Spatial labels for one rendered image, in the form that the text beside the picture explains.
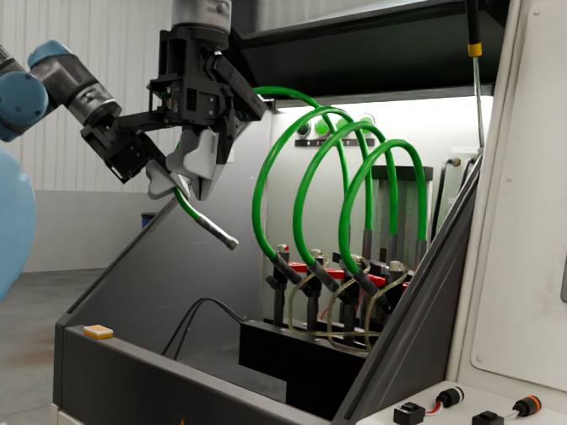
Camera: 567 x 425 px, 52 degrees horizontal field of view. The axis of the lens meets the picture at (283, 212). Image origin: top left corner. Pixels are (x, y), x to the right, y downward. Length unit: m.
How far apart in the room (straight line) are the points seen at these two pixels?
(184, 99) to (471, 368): 0.52
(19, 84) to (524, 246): 0.75
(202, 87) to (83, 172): 7.12
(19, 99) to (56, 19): 6.94
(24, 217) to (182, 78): 0.37
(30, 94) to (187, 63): 0.29
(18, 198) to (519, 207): 0.66
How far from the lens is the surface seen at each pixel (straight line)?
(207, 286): 1.38
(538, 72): 0.93
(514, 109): 0.92
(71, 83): 1.09
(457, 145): 1.19
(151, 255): 1.27
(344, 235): 0.80
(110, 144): 1.07
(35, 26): 7.77
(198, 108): 0.73
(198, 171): 0.74
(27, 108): 0.94
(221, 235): 1.09
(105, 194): 7.91
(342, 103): 1.32
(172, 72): 0.75
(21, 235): 0.40
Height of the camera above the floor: 1.24
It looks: 3 degrees down
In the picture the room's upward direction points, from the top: 3 degrees clockwise
